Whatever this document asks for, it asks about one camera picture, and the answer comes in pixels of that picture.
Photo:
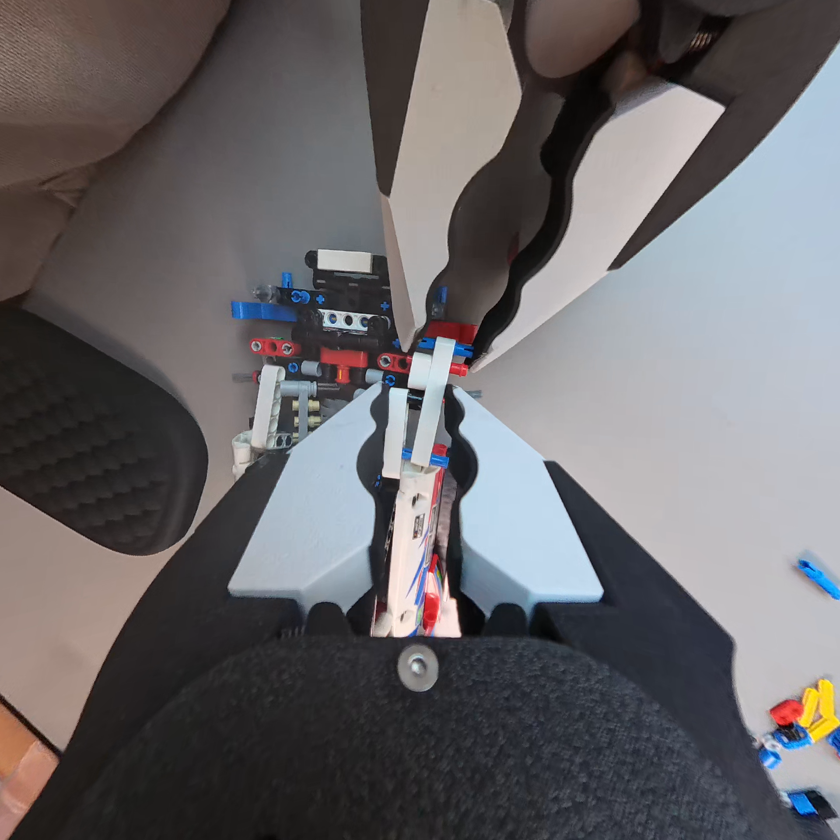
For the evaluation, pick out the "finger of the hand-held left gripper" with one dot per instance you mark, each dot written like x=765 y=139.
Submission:
x=630 y=184
x=453 y=98

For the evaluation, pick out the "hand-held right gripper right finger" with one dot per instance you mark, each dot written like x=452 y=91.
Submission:
x=525 y=538

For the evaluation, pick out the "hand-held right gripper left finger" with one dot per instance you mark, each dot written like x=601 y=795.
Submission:
x=308 y=531

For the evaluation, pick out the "white brick beam assembly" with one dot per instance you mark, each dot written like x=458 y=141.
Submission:
x=430 y=407

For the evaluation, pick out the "toy brick car model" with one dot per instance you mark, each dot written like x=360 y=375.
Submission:
x=341 y=321

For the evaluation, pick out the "grey desk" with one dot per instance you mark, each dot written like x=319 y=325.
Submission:
x=656 y=426

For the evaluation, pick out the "person's left hand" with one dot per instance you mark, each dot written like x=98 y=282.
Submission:
x=577 y=33

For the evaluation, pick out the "black chair armrest pad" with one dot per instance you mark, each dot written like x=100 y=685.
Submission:
x=85 y=426

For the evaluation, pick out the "long blue brick pin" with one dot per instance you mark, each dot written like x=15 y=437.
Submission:
x=817 y=576

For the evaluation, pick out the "cluster of assorted brick pieces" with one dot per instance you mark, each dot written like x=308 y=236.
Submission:
x=817 y=712

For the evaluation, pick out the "person's beige printed top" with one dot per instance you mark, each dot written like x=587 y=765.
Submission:
x=85 y=98

